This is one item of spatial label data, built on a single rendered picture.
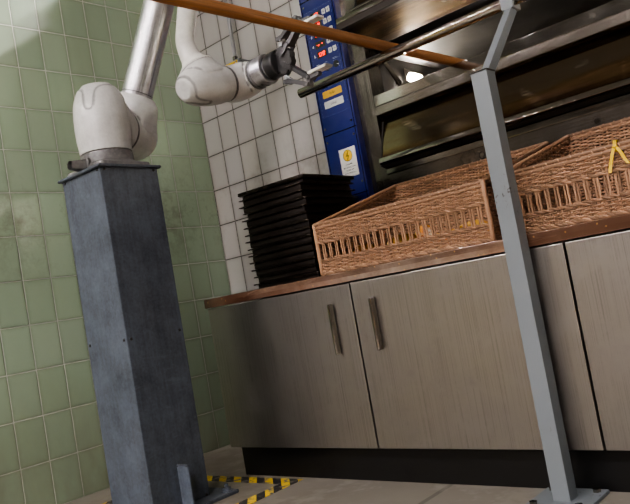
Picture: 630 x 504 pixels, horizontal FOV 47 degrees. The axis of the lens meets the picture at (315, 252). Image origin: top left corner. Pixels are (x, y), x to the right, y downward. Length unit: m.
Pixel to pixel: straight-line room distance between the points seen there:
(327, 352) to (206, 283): 1.10
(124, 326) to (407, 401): 0.80
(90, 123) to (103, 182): 0.20
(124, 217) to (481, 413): 1.11
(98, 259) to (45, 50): 1.00
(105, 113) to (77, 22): 0.84
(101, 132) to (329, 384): 0.98
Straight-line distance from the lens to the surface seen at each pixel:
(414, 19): 2.51
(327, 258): 2.05
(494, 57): 1.75
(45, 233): 2.67
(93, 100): 2.25
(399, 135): 2.51
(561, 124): 2.23
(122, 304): 2.08
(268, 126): 2.91
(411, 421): 1.91
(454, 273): 1.76
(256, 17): 1.75
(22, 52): 2.84
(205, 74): 2.07
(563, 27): 2.27
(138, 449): 2.12
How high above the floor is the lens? 0.52
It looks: 4 degrees up
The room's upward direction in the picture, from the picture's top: 10 degrees counter-clockwise
